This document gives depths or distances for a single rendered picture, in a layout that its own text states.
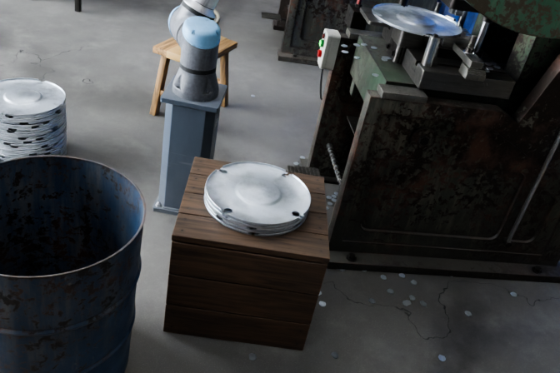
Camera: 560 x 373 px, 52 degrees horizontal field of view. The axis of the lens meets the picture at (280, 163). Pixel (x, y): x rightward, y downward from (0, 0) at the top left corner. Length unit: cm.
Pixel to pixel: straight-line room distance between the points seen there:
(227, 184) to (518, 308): 111
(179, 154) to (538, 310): 132
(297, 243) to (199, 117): 59
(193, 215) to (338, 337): 58
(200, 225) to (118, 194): 22
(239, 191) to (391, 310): 67
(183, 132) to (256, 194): 45
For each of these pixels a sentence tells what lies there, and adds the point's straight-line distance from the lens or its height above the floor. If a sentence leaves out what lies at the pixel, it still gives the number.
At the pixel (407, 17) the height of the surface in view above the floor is 79.
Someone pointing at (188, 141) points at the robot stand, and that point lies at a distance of 193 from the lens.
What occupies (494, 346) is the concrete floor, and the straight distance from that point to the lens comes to 198.
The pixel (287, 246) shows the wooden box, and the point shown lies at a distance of 148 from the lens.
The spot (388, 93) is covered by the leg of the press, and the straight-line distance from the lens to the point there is 172.
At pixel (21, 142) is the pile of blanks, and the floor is 13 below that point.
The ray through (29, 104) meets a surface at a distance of 225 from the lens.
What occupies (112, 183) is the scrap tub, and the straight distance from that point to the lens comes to 147.
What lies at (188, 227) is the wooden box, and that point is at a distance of 149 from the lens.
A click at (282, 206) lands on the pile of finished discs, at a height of 39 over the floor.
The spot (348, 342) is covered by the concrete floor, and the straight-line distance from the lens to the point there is 179.
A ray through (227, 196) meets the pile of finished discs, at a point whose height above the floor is 39.
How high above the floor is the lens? 129
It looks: 31 degrees down
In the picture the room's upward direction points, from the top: 12 degrees clockwise
